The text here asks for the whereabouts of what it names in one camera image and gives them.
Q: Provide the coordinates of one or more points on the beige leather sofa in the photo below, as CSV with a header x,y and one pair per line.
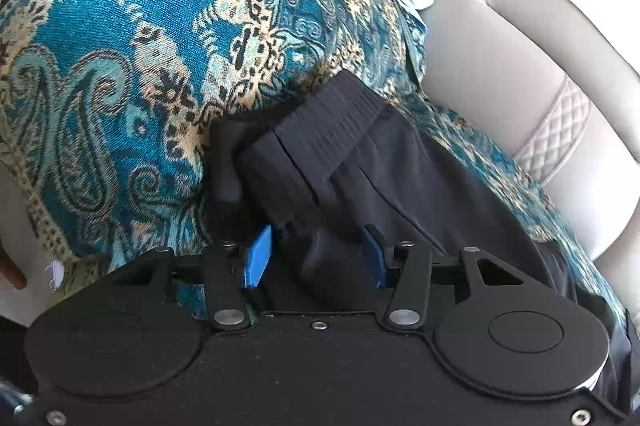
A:
x,y
541,80

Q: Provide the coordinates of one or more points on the blue paisley sofa throw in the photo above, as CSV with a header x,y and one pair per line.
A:
x,y
106,104

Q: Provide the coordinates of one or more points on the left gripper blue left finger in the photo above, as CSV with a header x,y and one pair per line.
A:
x,y
231,273

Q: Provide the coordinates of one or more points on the black pants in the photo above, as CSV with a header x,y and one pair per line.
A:
x,y
317,173

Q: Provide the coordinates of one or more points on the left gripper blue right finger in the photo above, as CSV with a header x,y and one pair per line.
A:
x,y
402,273

